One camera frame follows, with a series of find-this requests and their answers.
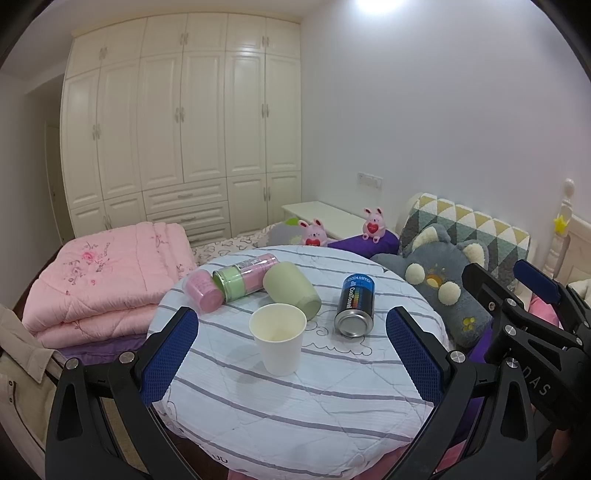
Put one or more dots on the pink bunny plush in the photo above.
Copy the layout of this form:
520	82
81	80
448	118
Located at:
373	225
314	233

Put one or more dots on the striped white tablecloth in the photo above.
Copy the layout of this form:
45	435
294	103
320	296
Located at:
323	401

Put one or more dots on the white bed headboard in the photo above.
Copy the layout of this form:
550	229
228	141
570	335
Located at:
577	240

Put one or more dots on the grey plush toy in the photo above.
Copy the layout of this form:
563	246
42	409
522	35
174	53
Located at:
282	230

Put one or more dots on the white paper cup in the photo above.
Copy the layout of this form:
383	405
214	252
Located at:
278	344

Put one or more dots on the white wall socket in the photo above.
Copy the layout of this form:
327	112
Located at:
370	180

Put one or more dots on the yellow star decoration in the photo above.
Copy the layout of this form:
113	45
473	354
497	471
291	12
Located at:
561	224

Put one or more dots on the purple pillow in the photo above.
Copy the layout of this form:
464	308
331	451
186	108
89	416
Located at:
355	245

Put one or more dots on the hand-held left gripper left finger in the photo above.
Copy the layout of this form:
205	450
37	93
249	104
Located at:
167	357

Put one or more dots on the beige cloth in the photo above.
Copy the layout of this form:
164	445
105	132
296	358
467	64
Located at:
23	378

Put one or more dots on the light green cup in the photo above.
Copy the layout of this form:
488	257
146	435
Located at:
292	288

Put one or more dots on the grey koala plush pillow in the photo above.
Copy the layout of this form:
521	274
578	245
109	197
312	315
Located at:
443	264

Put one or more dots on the black metal can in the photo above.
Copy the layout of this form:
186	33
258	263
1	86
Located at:
355	300

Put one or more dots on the pink cup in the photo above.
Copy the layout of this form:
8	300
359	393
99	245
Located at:
202	288

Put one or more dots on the white wardrobe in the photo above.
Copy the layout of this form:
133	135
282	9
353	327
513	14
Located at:
161	115

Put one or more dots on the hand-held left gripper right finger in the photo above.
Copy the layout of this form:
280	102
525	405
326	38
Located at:
415	357

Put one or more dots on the folded pink quilt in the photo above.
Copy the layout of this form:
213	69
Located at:
92	286

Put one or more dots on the white nightstand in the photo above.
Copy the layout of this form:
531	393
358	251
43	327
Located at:
323	213

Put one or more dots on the green and pink bottle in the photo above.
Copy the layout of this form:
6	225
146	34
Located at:
247	277

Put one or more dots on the purple sheet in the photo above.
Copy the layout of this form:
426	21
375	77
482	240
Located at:
101	348

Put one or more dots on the heart print bed sheet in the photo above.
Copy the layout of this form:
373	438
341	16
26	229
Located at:
221	247

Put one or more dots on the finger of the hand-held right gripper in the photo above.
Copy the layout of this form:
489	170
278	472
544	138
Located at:
489	288
538	279

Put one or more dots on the ceiling lamp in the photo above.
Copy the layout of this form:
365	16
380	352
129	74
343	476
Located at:
376	7

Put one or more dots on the triangle patterned cushion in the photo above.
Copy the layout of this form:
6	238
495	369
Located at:
485	230

